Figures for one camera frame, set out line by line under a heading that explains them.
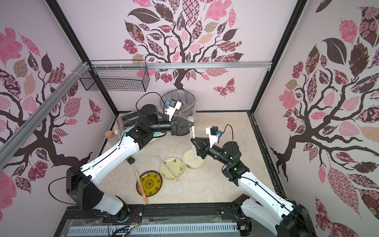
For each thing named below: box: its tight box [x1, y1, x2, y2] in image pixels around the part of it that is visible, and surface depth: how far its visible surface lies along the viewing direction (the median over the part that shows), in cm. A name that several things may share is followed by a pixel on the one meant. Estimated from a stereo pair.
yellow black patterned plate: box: [136, 170, 163, 198], surface depth 85 cm
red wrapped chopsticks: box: [134, 167, 149, 205], surface depth 82 cm
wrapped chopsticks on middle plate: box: [154, 154, 179, 182], surface depth 89 cm
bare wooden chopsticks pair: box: [189, 117, 198, 160], surface depth 67 cm
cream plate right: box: [182, 149, 206, 171], surface depth 94 cm
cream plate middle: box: [159, 157, 185, 181], surface depth 90 cm
